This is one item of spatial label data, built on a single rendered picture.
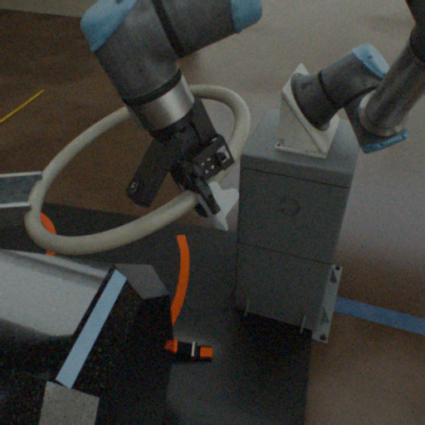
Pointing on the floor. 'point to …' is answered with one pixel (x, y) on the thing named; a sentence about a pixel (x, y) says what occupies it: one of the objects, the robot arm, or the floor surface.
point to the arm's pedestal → (291, 227)
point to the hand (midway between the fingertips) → (210, 221)
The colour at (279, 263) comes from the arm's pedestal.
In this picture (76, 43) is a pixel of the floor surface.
